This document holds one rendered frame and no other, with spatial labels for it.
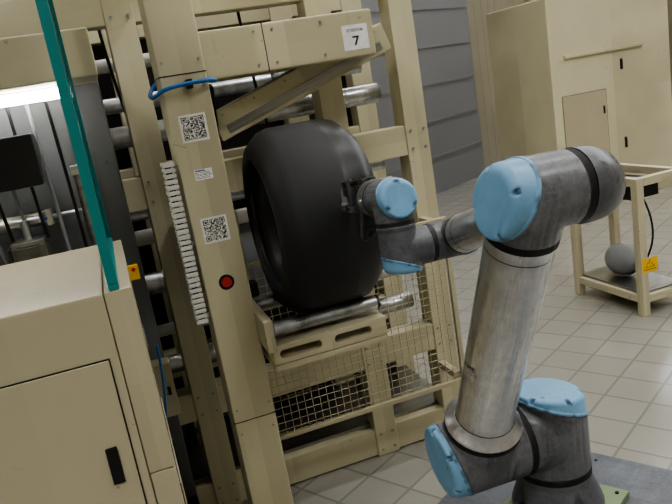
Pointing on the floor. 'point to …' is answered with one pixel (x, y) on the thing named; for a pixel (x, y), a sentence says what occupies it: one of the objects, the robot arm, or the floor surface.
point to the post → (252, 450)
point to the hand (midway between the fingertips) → (348, 206)
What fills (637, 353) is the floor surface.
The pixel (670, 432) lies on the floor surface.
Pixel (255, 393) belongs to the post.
